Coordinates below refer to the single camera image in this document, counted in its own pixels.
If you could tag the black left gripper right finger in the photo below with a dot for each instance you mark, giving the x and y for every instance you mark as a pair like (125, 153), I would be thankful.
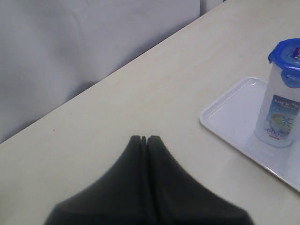
(181, 200)

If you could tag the white rectangular tray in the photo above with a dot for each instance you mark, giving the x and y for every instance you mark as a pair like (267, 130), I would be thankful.
(233, 116)

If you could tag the clear plastic tall container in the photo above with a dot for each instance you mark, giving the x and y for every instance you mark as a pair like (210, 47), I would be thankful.
(279, 117)

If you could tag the blue container lid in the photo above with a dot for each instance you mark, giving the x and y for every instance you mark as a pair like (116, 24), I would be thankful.
(286, 56)

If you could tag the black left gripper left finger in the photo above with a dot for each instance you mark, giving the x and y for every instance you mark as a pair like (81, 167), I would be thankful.
(120, 197)

